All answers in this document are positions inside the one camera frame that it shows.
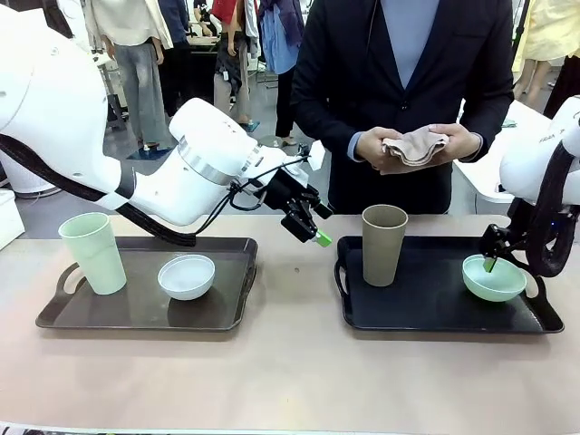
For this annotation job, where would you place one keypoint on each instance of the black plastic tray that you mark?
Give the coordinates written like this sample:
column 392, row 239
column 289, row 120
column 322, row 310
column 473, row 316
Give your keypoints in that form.
column 421, row 312

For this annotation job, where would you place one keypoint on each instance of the person's left hand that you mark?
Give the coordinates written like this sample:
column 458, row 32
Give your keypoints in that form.
column 460, row 142

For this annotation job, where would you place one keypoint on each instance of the bystander in blue shirt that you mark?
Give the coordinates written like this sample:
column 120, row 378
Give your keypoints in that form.
column 283, row 54

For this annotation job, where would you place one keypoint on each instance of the beige cloth mat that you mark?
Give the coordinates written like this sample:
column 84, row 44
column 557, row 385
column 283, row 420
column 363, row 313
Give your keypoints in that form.
column 414, row 147

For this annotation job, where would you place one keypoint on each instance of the pale green tall cup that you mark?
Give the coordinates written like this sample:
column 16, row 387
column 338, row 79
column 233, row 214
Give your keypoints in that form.
column 93, row 254

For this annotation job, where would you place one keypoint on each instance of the person's right hand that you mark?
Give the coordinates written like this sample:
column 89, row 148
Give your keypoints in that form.
column 369, row 147

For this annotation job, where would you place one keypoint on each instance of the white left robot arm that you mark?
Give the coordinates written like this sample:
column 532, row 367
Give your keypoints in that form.
column 68, row 136

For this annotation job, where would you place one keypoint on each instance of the brown tall cup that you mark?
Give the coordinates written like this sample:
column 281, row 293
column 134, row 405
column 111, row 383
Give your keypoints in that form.
column 384, row 249

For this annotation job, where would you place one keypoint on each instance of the bystander in beige trousers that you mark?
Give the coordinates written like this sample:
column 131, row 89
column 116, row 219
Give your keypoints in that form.
column 233, row 77

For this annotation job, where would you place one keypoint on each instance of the white table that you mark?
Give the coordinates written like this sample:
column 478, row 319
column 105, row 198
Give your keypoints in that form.
column 476, row 176

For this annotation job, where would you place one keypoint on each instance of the bystander in grey trousers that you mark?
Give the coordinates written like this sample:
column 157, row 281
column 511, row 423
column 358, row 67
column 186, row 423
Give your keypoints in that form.
column 136, row 81

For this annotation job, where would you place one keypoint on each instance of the pale green bowl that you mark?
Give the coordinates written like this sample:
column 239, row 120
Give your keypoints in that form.
column 494, row 287

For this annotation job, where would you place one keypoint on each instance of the person in dark jacket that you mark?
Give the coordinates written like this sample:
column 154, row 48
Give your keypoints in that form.
column 344, row 68

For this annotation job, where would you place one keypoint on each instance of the white box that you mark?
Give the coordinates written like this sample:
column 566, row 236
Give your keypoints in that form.
column 9, row 217

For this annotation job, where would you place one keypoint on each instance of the brown plastic tray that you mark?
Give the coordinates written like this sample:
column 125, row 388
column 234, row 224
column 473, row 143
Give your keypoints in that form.
column 136, row 312

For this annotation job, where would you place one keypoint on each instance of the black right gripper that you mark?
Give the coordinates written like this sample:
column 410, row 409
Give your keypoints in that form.
column 496, row 242

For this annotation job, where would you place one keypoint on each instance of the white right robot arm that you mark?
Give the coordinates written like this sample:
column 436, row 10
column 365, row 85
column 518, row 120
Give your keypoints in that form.
column 525, row 167

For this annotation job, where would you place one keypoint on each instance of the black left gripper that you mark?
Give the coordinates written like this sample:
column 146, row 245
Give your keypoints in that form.
column 285, row 190

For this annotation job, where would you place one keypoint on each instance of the bystander in yellow top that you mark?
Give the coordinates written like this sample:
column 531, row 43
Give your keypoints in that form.
column 544, row 36

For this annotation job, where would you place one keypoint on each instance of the white bowl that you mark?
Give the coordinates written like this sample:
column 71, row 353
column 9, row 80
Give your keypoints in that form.
column 186, row 281

